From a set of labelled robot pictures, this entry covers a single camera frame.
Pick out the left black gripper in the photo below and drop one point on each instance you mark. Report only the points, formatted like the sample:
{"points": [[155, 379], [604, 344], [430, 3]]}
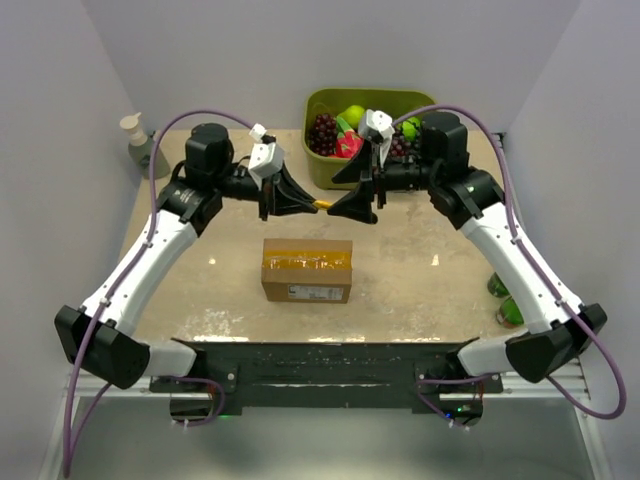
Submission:
{"points": [[286, 199]]}

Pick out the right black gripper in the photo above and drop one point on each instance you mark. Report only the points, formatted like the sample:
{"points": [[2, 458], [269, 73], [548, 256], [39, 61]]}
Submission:
{"points": [[359, 203]]}

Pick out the yellow utility knife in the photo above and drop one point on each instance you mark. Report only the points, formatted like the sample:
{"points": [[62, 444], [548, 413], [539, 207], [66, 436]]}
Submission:
{"points": [[323, 205]]}

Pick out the brown cardboard express box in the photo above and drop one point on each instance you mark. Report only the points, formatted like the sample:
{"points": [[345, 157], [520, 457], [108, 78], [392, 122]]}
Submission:
{"points": [[307, 270]]}

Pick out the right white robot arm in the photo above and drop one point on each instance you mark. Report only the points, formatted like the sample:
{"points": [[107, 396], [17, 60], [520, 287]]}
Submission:
{"points": [[475, 204]]}

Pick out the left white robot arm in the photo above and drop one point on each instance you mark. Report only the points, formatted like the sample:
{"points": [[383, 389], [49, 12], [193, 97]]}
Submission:
{"points": [[97, 336]]}

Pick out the green plastic tub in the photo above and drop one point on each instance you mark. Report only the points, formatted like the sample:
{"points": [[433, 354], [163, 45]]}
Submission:
{"points": [[334, 100]]}

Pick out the pink dragon fruit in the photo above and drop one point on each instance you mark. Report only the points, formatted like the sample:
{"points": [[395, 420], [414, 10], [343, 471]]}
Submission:
{"points": [[348, 141]]}

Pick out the dark red grape bunch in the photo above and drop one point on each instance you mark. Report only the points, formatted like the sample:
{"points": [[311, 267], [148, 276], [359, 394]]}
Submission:
{"points": [[322, 135]]}

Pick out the green pear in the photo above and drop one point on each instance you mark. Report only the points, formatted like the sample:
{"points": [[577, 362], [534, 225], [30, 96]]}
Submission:
{"points": [[352, 115]]}

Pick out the green round fruit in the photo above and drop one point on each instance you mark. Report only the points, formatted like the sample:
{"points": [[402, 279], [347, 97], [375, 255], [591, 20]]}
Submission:
{"points": [[410, 128]]}

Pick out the grey pump soap bottle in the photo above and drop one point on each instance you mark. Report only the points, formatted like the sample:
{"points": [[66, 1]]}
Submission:
{"points": [[140, 146]]}

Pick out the green glass bottle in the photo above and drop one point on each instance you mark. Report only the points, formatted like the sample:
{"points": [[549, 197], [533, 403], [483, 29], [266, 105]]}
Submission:
{"points": [[508, 314], [496, 287]]}

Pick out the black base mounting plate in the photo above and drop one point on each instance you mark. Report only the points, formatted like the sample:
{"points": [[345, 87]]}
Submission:
{"points": [[229, 377]]}

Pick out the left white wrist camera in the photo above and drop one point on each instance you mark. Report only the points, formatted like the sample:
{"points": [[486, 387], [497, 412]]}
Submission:
{"points": [[266, 157]]}

